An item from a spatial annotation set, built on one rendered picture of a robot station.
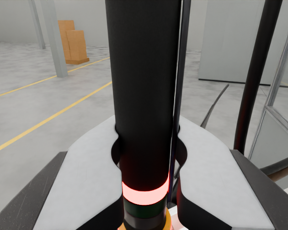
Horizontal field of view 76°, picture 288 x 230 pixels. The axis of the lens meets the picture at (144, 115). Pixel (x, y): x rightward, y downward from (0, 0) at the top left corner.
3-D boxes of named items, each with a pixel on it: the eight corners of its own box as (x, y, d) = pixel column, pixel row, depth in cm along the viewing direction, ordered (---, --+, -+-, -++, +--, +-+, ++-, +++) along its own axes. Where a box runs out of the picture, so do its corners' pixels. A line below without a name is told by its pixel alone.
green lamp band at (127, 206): (153, 174, 16) (153, 163, 15) (176, 206, 13) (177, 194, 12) (115, 188, 14) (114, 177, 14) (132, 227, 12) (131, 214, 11)
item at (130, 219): (153, 185, 16) (153, 175, 16) (174, 217, 14) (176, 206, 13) (116, 200, 15) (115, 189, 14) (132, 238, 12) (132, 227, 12)
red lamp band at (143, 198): (153, 162, 15) (154, 150, 15) (177, 193, 12) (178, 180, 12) (114, 176, 14) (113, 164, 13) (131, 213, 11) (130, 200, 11)
